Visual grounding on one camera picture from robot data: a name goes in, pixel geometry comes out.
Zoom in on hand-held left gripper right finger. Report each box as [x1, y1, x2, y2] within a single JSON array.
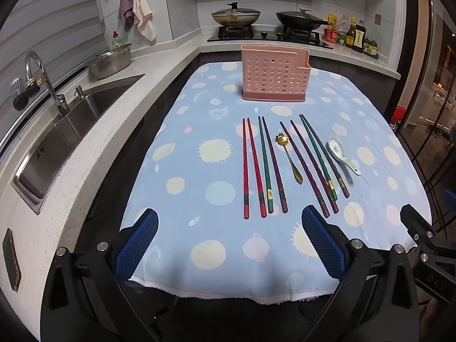
[[301, 205, 424, 342]]

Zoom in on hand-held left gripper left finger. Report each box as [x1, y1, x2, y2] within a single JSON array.
[[41, 207, 165, 342]]

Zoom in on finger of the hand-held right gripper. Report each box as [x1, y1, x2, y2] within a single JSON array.
[[443, 190, 456, 218], [400, 203, 436, 249]]

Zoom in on purple chopstick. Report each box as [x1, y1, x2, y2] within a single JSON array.
[[280, 121, 330, 219], [262, 116, 288, 213], [290, 120, 340, 214], [302, 114, 351, 199]]

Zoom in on green chopstick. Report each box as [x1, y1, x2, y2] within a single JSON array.
[[258, 116, 274, 214], [300, 114, 338, 202]]

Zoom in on white ceramic spoon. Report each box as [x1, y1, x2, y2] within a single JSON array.
[[328, 138, 362, 176]]

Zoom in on red chopstick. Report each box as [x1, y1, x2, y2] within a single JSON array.
[[247, 117, 267, 219], [242, 117, 249, 219]]

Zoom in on gold flower spoon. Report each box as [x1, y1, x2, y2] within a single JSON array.
[[274, 133, 304, 185]]

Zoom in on pink perforated utensil holder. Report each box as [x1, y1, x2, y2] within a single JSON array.
[[241, 44, 311, 102]]

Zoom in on glass sliding door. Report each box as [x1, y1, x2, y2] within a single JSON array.
[[395, 0, 456, 243]]

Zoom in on blue dotted tablecloth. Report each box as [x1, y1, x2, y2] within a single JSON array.
[[119, 61, 428, 305]]

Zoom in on white kitchen countertop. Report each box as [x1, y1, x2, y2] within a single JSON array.
[[0, 30, 402, 332]]

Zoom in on brown rectangular panel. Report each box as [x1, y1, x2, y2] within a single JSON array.
[[1, 228, 22, 291]]

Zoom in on stainless steel sink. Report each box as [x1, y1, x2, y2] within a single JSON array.
[[12, 74, 146, 215]]

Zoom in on dark kitchen cabinet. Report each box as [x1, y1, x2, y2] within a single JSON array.
[[199, 51, 397, 91]]

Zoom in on chrome faucet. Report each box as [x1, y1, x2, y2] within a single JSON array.
[[24, 50, 70, 118]]

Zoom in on stainless steel bowl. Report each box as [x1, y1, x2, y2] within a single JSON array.
[[88, 43, 133, 80]]

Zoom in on dark soy sauce bottle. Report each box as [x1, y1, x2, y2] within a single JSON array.
[[353, 25, 368, 52]]

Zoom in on brown sauce bottle yellow label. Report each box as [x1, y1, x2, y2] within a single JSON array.
[[345, 16, 357, 49]]

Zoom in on black gas stove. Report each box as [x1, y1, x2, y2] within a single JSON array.
[[207, 26, 322, 47]]

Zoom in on black wok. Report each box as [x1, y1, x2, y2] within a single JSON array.
[[276, 12, 333, 32]]

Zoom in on pink white towel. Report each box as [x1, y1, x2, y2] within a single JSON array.
[[126, 0, 157, 42]]

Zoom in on white window blinds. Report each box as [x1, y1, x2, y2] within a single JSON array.
[[0, 0, 107, 122]]

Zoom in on purple cloth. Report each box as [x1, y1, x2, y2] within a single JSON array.
[[118, 0, 137, 30]]

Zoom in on gold wok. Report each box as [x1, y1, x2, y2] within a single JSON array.
[[211, 11, 261, 28]]

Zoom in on glass wok lid black knob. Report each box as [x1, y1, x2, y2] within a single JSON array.
[[213, 2, 260, 17]]

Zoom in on glass wok lid white handle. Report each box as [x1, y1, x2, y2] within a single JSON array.
[[277, 7, 323, 21]]

